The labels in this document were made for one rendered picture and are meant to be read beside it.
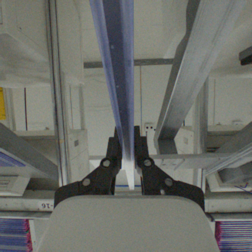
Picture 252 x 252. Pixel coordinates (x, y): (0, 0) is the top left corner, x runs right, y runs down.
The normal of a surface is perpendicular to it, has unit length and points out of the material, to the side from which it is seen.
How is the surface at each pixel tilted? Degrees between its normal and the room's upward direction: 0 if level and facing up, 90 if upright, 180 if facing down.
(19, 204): 90
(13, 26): 90
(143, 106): 90
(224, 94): 90
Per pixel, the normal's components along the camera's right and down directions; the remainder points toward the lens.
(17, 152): 1.00, -0.03
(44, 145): -0.04, 0.09
